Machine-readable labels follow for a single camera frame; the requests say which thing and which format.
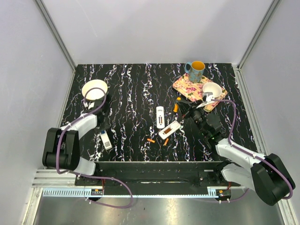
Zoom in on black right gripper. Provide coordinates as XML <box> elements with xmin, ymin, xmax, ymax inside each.
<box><xmin>177</xmin><ymin>99</ymin><xmax>208</xmax><ymax>136</ymax></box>

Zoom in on white remote blue battery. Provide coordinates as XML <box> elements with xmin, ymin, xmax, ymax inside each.
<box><xmin>100</xmin><ymin>130</ymin><xmax>112</xmax><ymax>150</ymax></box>

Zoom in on white remote black batteries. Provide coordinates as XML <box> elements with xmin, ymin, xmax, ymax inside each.
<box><xmin>156</xmin><ymin>106</ymin><xmax>165</xmax><ymax>129</ymax></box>

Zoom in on white remote orange compartment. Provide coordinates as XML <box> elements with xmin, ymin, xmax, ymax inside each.
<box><xmin>158</xmin><ymin>120</ymin><xmax>180</xmax><ymax>140</ymax></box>

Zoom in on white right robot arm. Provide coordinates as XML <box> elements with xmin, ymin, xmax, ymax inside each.
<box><xmin>177</xmin><ymin>100</ymin><xmax>295</xmax><ymax>206</ymax></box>

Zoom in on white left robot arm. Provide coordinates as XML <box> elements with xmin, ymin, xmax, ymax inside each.
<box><xmin>42</xmin><ymin>100</ymin><xmax>110</xmax><ymax>185</ymax></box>

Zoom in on floral wooden board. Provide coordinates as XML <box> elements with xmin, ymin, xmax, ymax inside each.
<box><xmin>172</xmin><ymin>73</ymin><xmax>227</xmax><ymax>113</ymax></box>

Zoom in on small white cup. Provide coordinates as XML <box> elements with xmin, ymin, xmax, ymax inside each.
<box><xmin>202</xmin><ymin>82</ymin><xmax>222</xmax><ymax>98</ymax></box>

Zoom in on blue floral mug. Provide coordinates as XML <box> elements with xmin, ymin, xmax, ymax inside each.
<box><xmin>184</xmin><ymin>61</ymin><xmax>205</xmax><ymax>83</ymax></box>

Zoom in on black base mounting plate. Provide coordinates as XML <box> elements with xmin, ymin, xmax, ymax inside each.
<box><xmin>75</xmin><ymin>161</ymin><xmax>242</xmax><ymax>188</ymax></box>

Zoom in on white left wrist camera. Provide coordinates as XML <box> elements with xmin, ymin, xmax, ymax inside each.
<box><xmin>83</xmin><ymin>100</ymin><xmax>95</xmax><ymax>110</ymax></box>

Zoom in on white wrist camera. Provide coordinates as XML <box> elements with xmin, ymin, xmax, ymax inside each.
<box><xmin>196</xmin><ymin>92</ymin><xmax>215</xmax><ymax>108</ymax></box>
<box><xmin>83</xmin><ymin>100</ymin><xmax>95</xmax><ymax>110</ymax></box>

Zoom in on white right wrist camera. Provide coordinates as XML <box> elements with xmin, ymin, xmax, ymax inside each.
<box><xmin>196</xmin><ymin>92</ymin><xmax>215</xmax><ymax>108</ymax></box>

